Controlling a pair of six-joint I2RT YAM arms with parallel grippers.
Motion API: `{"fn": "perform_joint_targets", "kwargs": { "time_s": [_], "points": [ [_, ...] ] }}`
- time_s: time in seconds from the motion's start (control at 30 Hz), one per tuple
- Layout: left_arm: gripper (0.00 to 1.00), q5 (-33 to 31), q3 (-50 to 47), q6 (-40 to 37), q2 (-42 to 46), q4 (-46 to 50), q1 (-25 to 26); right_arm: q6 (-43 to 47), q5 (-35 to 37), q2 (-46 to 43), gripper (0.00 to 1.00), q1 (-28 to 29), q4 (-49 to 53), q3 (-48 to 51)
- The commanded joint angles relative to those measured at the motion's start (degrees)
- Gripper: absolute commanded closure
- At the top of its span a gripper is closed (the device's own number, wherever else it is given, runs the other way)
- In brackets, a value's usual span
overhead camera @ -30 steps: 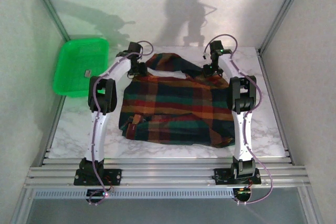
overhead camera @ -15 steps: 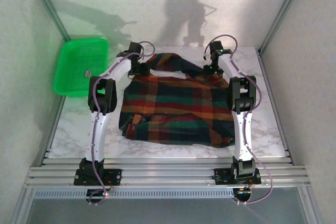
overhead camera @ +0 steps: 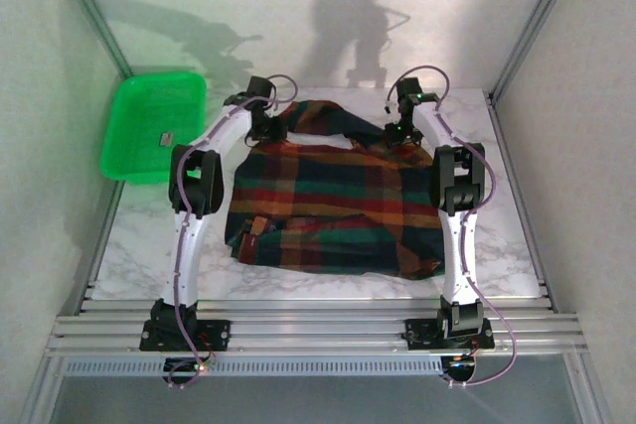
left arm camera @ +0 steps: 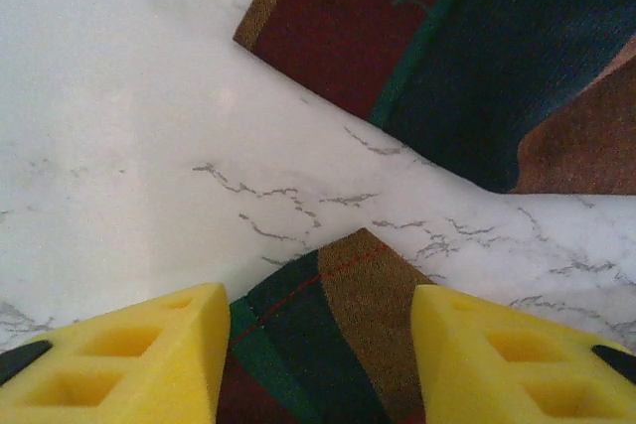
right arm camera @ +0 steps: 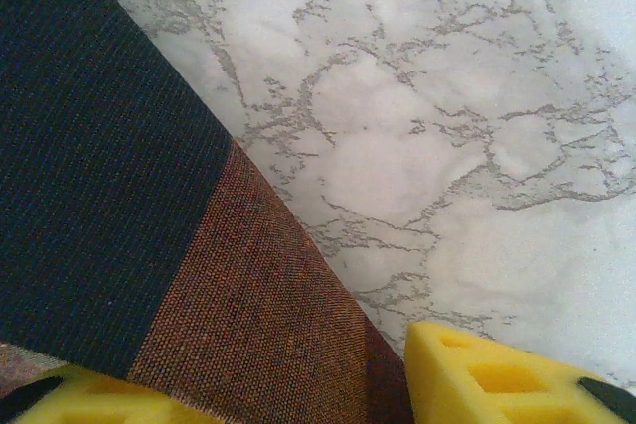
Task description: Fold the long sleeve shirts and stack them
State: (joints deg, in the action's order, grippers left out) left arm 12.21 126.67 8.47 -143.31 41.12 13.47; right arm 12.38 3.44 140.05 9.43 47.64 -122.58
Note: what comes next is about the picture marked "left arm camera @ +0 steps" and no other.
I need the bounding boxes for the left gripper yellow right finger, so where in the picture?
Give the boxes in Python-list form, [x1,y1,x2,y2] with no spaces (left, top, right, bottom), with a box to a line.
[410,284,636,424]

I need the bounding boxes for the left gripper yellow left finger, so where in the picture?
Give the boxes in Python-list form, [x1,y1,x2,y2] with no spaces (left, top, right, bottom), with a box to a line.
[0,282,233,424]

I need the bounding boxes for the multicolour plaid long sleeve shirt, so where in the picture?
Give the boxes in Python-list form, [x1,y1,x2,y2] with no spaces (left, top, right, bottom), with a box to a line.
[217,0,636,424]

